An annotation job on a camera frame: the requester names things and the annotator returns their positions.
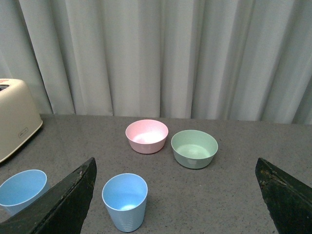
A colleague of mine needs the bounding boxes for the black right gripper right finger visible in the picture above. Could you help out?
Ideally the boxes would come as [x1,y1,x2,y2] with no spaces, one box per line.
[255,158,312,234]

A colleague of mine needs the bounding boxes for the grey pleated curtain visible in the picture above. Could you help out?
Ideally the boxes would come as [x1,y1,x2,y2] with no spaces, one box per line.
[0,0,312,124]

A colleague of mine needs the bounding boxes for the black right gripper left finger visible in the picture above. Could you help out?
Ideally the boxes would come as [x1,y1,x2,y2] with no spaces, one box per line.
[0,157,97,234]

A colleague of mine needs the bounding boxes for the green plastic bowl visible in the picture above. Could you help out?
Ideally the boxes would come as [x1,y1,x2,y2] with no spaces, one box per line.
[171,130,218,169]

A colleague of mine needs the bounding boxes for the pink plastic bowl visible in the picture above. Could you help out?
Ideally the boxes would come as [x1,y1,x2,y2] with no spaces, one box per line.
[125,119,169,154]

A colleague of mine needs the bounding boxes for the light blue plastic cup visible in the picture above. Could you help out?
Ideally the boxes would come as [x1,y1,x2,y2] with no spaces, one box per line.
[102,173,148,233]

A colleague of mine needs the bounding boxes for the cream white toaster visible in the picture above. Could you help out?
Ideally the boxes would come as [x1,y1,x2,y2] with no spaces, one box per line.
[0,79,43,162]

